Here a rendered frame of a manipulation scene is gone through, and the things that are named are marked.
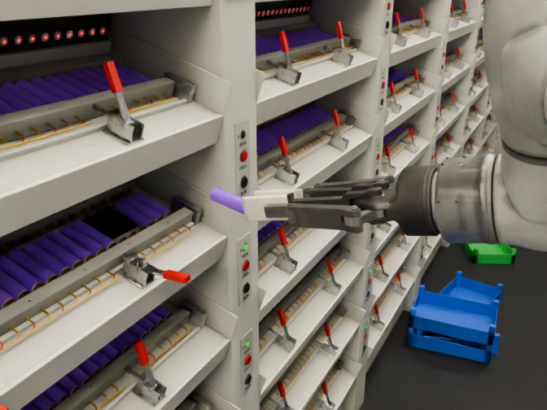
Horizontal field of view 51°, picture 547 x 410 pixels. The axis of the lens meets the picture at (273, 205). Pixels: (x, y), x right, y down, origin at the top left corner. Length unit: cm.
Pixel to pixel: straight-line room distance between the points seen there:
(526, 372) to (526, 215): 176
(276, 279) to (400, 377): 108
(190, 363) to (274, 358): 35
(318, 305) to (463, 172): 89
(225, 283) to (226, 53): 36
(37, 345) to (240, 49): 48
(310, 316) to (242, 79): 69
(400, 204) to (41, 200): 36
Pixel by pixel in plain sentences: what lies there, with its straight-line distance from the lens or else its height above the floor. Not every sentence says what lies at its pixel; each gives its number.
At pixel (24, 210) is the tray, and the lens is 59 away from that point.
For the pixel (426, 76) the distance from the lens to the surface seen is 215.
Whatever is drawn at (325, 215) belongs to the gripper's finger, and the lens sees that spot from 61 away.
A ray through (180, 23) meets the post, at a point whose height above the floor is 124.
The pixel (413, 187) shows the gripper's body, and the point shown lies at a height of 111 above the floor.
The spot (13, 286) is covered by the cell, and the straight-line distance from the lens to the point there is 71.
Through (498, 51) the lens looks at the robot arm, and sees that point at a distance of 48.
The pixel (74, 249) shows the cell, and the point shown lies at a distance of 78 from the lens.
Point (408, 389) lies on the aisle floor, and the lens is 209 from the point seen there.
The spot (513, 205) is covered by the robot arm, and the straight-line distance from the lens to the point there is 56.
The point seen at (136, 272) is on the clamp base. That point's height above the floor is 96.
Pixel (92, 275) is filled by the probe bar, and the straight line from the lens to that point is 74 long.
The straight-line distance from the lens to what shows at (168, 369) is 91.
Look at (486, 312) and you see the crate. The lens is 239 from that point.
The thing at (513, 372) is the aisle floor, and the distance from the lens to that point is 227.
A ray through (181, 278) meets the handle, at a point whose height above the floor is 96.
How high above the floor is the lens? 131
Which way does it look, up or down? 22 degrees down
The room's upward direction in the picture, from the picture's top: straight up
